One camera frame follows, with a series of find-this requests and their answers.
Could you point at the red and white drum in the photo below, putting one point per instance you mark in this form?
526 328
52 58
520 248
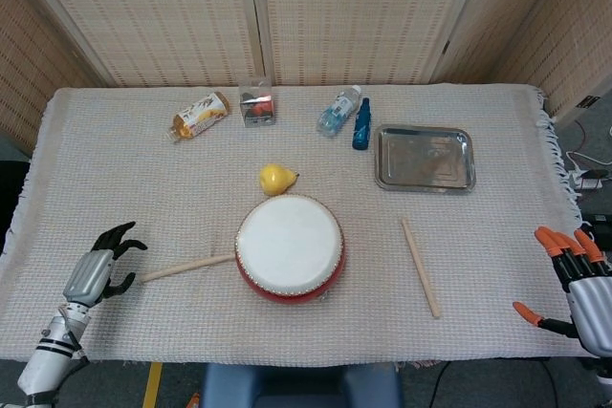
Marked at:
289 241

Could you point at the beige woven tablecloth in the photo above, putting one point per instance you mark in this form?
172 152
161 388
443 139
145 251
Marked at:
143 188

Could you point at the steel rectangular tray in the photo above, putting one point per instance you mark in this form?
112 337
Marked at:
425 159

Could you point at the clear plastic printed box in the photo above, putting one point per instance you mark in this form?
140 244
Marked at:
258 109

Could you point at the yellow floor tape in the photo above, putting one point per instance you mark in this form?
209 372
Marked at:
152 386

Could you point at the white power strip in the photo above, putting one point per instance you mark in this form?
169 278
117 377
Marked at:
589 181

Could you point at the woven bamboo folding screen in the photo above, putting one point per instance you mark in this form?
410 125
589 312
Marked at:
143 21

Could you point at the small blue bottle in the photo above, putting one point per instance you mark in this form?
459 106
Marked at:
361 131

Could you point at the clear water bottle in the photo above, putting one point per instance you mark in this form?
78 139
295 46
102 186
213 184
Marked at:
334 114

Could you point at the yellow pear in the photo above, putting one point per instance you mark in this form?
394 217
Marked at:
273 178

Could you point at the right orange-tipped robot hand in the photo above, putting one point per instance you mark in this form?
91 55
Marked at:
593 307

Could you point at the wooden drumstick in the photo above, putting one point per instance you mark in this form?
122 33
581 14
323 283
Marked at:
421 269
186 267

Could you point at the black box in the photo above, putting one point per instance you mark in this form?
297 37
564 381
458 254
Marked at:
603 224

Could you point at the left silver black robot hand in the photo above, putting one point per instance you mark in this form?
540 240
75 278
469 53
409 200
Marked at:
91 274

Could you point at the amber tea bottle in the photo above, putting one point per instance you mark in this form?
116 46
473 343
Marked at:
201 116

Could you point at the blue padded seat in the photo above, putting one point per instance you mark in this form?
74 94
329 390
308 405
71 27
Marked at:
287 384

